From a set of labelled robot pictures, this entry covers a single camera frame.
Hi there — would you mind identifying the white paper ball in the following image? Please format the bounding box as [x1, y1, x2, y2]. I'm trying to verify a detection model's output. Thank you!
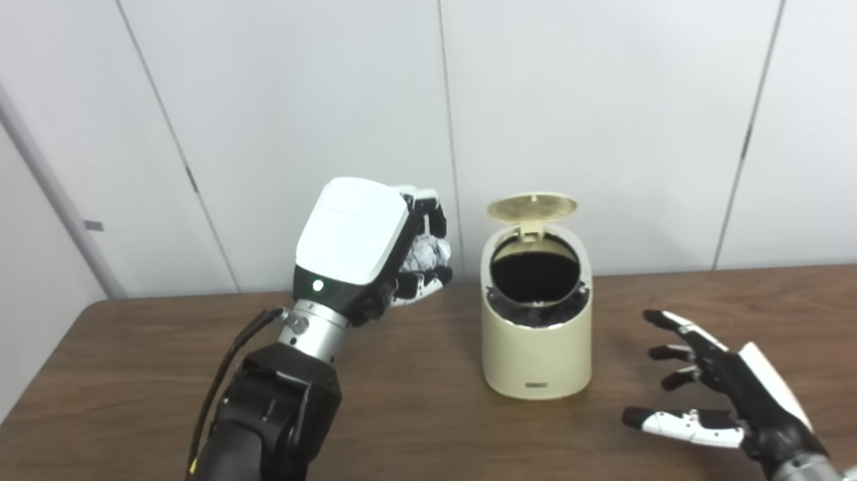
[394, 231, 454, 281]

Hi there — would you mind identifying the cream-colored bin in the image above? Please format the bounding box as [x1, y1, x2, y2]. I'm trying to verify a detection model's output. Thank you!
[468, 216, 605, 407]

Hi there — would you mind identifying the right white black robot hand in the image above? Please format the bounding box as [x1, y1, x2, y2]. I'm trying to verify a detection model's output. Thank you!
[610, 292, 831, 481]

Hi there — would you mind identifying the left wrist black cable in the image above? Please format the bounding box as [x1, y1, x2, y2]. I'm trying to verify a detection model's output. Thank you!
[170, 305, 318, 478]

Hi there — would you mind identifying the cream round bin lid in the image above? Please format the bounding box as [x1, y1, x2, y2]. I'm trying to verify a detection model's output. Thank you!
[486, 189, 582, 246]

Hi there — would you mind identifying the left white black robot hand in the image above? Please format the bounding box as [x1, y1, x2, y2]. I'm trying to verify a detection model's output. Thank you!
[281, 166, 459, 333]

